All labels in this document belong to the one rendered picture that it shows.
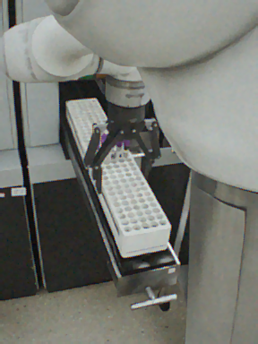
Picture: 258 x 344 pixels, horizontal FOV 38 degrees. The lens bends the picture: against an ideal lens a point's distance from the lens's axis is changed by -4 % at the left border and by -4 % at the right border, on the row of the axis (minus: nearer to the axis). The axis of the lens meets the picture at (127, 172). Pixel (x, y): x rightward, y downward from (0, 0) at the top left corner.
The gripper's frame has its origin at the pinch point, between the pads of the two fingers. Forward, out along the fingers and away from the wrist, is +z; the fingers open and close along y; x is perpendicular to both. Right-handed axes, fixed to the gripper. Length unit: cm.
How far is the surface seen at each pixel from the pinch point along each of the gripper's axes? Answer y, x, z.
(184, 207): 27.2, 14.6, 27.7
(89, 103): 1.9, 40.3, 1.4
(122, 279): -6.0, -21.6, 7.9
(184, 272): 32, 12, 60
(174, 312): 32, 12, 88
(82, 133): -3.7, 23.6, 1.4
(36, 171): -17.0, 29.2, 16.7
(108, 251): -6.7, -14.1, 7.2
